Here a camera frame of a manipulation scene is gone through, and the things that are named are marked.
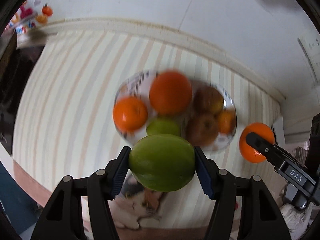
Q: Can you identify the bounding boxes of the dark small orange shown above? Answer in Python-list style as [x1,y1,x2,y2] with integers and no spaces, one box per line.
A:
[217,109,236,134]

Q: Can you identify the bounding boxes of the brown apple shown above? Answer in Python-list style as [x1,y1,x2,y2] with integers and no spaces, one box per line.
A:
[193,86,224,115]
[185,113,219,147]

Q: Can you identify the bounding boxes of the small mandarin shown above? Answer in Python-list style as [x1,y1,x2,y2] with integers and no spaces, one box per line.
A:
[113,96,148,132]

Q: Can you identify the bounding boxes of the large orange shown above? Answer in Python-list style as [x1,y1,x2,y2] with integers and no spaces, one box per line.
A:
[149,71,193,115]

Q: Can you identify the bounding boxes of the white paper on black device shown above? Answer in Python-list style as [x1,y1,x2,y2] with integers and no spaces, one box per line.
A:
[271,115,286,147]

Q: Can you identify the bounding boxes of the oval floral ceramic plate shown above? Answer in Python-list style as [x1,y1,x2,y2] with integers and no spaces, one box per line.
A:
[112,69,237,151]

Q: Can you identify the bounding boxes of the striped cat tablecloth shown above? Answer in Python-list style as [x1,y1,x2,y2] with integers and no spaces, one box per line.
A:
[11,28,282,235]

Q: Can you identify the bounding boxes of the black gas stove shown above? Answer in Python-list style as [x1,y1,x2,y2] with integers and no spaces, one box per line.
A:
[1,33,44,155]

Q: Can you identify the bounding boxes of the white wall socket left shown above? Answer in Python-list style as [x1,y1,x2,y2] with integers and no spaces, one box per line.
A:
[298,29,319,82]

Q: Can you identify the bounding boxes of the colourful wall stickers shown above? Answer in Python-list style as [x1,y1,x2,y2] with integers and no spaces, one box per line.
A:
[5,0,55,35]

